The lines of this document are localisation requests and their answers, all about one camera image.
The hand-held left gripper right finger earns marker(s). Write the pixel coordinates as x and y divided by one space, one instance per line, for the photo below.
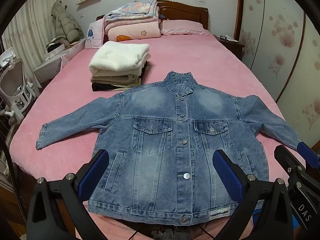
226 177

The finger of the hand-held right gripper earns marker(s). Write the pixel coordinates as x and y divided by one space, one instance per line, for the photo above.
287 158
308 153

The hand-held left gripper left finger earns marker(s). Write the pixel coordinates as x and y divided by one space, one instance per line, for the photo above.
93 175

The blue denim jacket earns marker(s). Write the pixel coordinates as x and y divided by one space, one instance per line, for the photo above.
160 130

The folded grey-brown knit garment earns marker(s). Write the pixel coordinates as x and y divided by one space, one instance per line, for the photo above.
107 81

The folded pale yellow garment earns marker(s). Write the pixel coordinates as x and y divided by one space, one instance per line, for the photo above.
131 85

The folded cream garment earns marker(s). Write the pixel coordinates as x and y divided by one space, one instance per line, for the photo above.
112 77

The floral wardrobe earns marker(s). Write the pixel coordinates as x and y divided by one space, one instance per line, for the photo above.
280 42

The bed with pink sheet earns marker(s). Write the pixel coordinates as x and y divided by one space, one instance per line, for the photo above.
200 62

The folded white fleece garment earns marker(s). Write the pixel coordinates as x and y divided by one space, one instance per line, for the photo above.
117 56

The white office chair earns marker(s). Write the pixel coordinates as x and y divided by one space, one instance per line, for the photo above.
12 85

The wooden nightstand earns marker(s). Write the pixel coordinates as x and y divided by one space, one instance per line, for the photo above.
232 48

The white papers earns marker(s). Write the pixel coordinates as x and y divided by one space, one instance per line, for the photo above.
228 38

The black and white handbag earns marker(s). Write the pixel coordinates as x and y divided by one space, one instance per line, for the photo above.
56 45

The pink cushion with blue print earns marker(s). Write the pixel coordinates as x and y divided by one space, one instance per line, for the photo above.
93 36

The folded pink quilt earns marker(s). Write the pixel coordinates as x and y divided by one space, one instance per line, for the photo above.
140 31

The green puffer coat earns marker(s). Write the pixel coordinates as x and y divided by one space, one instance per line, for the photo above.
66 25

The pink pillow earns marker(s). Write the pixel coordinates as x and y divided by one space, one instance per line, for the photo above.
182 27

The white floral curtain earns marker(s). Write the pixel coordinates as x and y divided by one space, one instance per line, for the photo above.
27 25

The folded floral quilt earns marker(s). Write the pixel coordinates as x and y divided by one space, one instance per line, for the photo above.
135 8

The small blue cloth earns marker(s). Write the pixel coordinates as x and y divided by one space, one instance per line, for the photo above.
162 17

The wooden headboard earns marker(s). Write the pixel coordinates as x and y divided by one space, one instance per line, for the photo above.
185 10

